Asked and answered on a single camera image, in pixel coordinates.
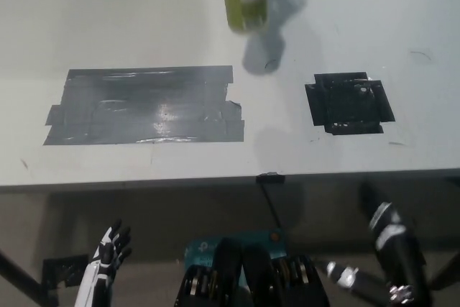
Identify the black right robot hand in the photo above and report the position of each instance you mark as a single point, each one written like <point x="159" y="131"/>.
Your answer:
<point x="384" y="220"/>

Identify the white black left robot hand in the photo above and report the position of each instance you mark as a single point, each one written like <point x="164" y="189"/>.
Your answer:
<point x="104" y="249"/>

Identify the black teal robot torso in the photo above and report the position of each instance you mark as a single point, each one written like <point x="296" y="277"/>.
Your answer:
<point x="251" y="274"/>

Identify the black metal table leg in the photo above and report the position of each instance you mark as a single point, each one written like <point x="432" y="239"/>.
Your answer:
<point x="28" y="280"/>

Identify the square black tape patch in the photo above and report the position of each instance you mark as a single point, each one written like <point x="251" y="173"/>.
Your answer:
<point x="345" y="105"/>

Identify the small black edge clip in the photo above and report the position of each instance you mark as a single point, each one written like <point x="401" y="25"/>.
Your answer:
<point x="270" y="178"/>

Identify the large grey tape patch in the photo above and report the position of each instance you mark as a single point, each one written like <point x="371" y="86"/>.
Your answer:
<point x="143" y="105"/>

